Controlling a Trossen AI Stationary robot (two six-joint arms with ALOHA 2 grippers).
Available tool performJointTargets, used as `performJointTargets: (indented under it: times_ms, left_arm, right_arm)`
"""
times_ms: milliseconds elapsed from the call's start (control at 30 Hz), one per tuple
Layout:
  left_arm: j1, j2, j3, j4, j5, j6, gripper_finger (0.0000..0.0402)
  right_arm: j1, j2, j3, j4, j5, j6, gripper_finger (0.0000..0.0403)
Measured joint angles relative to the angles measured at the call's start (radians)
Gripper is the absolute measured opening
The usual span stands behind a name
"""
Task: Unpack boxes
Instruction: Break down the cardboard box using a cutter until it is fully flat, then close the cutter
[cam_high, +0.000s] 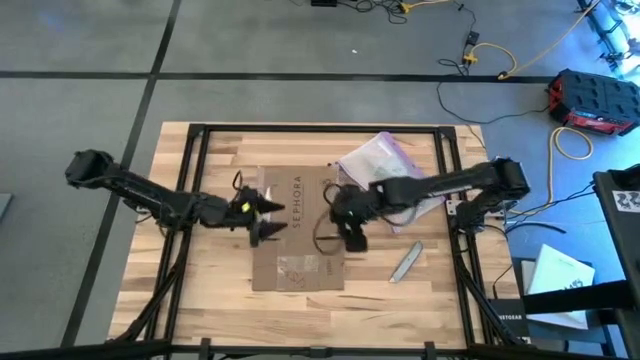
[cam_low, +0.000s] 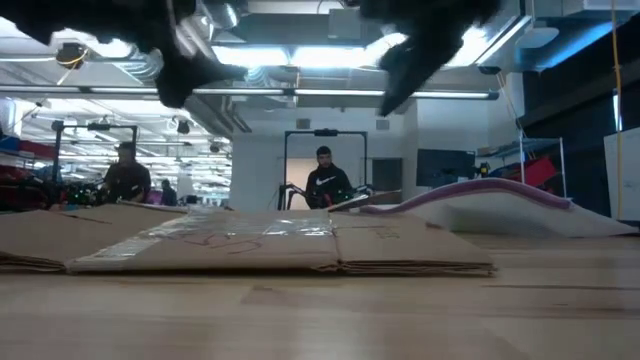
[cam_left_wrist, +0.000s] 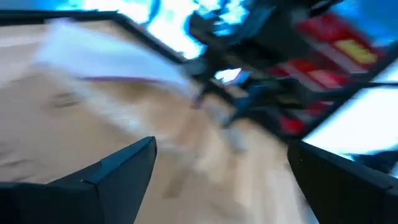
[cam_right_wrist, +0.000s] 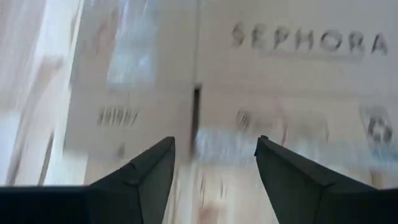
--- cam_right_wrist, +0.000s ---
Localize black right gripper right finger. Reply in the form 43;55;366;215
254;134;398;224

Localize brown Sephora cardboard box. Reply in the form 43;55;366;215
62;0;398;190

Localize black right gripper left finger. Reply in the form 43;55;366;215
0;136;177;224

